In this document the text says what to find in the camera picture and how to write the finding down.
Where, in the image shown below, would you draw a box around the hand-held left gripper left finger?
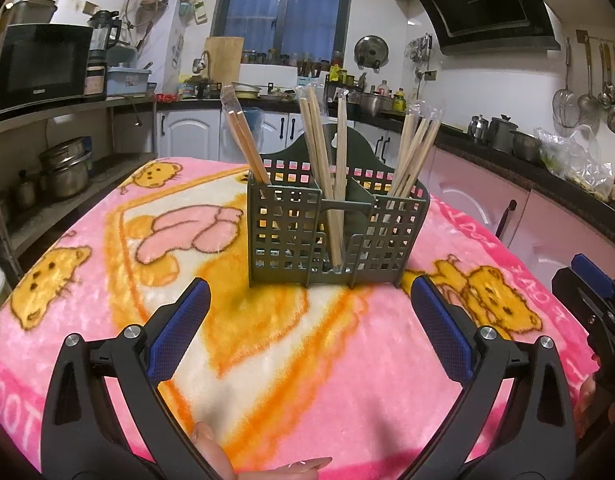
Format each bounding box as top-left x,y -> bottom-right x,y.
40,278 -> 213,480

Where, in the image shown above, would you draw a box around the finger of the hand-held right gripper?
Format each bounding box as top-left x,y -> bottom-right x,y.
552,254 -> 615,332

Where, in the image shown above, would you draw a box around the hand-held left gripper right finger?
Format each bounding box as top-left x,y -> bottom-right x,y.
411,275 -> 578,480

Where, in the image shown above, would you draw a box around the green plastic utensil holder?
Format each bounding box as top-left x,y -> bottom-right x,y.
247,121 -> 431,288

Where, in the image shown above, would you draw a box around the bunch of wooden chopsticks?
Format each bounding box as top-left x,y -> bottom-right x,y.
220,85 -> 444,273

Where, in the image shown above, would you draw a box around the row of hanging steel utensils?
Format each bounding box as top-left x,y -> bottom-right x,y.
552,30 -> 615,137

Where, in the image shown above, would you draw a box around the person's right hand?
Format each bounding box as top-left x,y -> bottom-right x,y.
575,376 -> 615,437

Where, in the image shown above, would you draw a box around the person's left hand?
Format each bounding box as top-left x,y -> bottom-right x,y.
191,421 -> 334,480

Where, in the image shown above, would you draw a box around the pink base cabinets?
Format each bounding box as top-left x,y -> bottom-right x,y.
427,145 -> 615,281

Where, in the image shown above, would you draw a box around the pink printed blanket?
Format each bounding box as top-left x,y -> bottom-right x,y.
0,156 -> 601,480

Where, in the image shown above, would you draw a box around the clear plastic bag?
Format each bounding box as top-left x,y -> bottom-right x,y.
535,126 -> 614,193

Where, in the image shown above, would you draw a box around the steel mixing bowl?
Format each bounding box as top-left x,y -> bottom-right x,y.
510,130 -> 543,163

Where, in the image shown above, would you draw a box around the black countertop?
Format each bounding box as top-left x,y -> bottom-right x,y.
154,97 -> 615,233

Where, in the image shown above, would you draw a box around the metal kitchen shelf rack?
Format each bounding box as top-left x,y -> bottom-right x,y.
0,92 -> 158,271

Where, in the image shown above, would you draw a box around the small steel kettle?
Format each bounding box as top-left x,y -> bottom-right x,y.
468,115 -> 491,142

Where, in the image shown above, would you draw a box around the stacked steel pots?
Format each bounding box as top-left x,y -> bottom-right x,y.
38,136 -> 93,200

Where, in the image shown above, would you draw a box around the white base cabinets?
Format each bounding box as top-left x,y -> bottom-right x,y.
156,107 -> 438,171

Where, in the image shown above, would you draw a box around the dull metal teapot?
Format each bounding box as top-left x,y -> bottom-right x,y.
14,170 -> 38,211

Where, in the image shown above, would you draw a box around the wide steel cooking pot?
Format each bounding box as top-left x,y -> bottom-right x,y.
360,92 -> 393,117

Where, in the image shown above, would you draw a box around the blue-grey storage box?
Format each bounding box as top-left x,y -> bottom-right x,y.
106,66 -> 150,97

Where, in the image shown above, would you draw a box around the beige patterned canister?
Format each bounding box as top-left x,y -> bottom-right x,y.
84,62 -> 108,96

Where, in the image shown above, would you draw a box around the chrome sink faucet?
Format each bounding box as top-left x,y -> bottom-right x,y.
193,51 -> 213,86

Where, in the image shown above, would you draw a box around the wooden cutting board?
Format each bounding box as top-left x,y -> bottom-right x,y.
204,36 -> 244,86

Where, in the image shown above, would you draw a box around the hanging kitchen tools bundle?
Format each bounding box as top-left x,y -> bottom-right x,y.
406,34 -> 434,66

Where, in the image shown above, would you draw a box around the row of spice jars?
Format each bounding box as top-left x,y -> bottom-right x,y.
240,49 -> 345,68

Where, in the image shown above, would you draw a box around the steel pot lid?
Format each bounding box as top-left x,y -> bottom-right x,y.
354,35 -> 389,68

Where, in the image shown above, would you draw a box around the black range hood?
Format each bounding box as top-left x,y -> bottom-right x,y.
405,0 -> 561,56

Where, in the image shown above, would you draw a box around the black microwave oven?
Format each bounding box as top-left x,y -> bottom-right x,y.
0,23 -> 94,116

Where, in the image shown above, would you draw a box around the blender with dark base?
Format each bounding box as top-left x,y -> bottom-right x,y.
87,10 -> 122,66

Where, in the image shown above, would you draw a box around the dark framed window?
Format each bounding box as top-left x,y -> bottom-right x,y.
211,0 -> 357,68

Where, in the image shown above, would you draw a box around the grey plastic container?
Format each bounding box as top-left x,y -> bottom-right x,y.
7,0 -> 57,26

